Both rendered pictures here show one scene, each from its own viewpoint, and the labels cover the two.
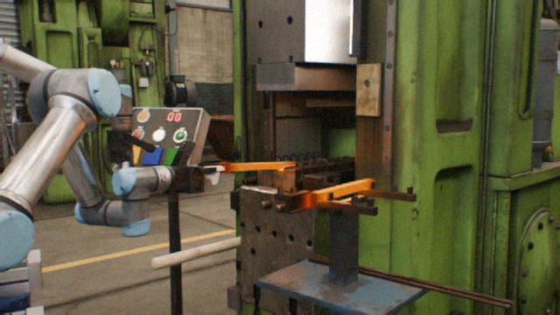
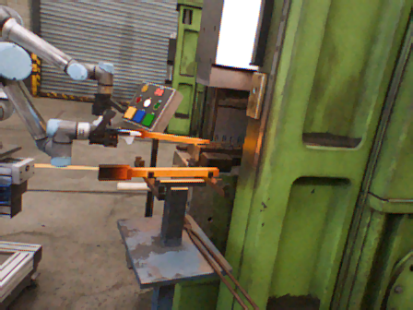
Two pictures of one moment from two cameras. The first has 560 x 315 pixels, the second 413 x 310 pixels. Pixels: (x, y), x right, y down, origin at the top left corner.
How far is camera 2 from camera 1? 0.85 m
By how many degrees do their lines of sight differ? 24
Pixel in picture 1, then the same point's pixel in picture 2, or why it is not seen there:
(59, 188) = (175, 125)
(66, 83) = not seen: outside the picture
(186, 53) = not seen: hidden behind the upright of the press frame
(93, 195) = (37, 132)
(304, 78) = (219, 77)
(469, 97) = (363, 118)
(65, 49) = (193, 41)
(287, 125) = (228, 113)
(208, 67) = not seen: hidden behind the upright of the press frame
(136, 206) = (56, 146)
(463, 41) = (370, 64)
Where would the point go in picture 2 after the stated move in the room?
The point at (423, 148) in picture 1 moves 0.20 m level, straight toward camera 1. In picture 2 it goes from (280, 154) to (250, 160)
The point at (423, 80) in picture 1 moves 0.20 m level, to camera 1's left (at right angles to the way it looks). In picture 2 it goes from (289, 94) to (235, 85)
